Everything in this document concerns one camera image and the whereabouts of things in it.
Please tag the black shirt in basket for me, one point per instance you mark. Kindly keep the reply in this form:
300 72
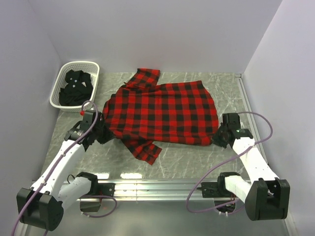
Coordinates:
78 88

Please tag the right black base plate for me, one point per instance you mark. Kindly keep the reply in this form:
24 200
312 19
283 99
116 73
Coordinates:
214 190

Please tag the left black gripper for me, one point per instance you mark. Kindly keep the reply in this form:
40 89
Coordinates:
108 135

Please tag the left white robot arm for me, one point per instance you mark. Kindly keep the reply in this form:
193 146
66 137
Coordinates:
44 203

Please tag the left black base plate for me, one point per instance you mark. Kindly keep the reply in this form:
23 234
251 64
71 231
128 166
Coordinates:
105 190

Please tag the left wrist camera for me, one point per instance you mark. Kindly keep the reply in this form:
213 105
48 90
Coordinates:
88 118

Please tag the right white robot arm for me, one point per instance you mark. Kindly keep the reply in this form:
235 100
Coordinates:
266 196

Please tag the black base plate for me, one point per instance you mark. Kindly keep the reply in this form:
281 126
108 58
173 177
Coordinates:
214 190
105 190

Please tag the red black plaid shirt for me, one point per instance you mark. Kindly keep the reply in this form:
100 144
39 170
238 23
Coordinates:
142 111

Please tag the white plastic laundry basket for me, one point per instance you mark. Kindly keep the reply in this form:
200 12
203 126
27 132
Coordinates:
87 66

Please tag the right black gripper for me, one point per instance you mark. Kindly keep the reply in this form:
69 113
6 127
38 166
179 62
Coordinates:
216 140

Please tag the aluminium mounting rail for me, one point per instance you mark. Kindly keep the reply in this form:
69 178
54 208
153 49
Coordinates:
125 189

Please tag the aluminium side rail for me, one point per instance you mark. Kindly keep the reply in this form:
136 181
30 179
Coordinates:
247 107

